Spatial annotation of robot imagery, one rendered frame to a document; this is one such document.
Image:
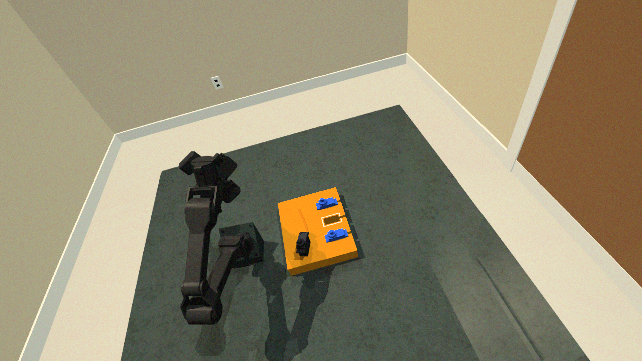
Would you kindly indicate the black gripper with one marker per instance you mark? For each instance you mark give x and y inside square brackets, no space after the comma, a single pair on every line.
[230,190]

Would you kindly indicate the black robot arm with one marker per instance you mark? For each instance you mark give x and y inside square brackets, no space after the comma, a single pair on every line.
[205,306]

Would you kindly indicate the black micro servo with orange cable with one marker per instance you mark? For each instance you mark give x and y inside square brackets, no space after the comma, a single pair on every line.
[303,242]

